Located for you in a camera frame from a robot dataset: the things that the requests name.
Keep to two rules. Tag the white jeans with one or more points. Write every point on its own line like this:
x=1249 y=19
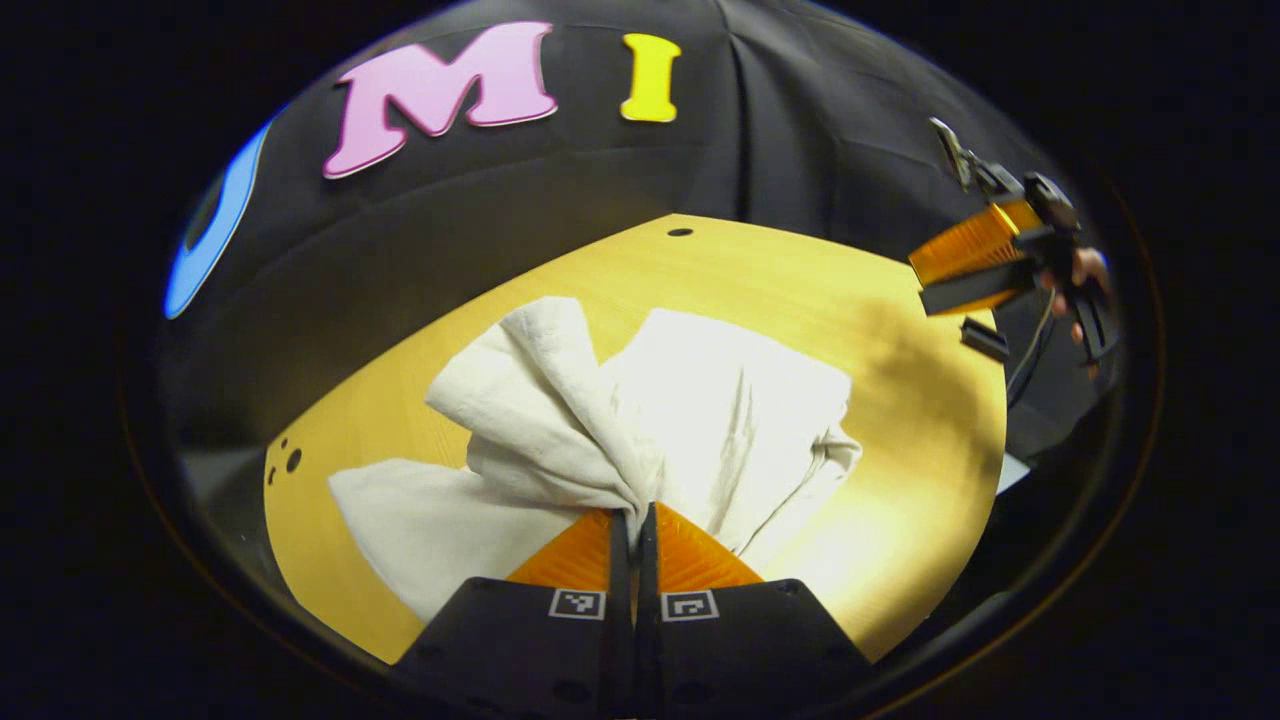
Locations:
x=720 y=400

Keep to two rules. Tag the black table edge clamp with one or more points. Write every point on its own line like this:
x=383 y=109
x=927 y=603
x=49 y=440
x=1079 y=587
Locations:
x=985 y=340

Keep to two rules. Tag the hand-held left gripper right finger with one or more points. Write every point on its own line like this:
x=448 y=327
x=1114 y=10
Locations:
x=647 y=580

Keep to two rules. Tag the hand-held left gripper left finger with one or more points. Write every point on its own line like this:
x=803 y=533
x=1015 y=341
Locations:
x=620 y=580

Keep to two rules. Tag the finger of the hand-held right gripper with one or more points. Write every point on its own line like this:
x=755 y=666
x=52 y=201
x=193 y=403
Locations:
x=970 y=245

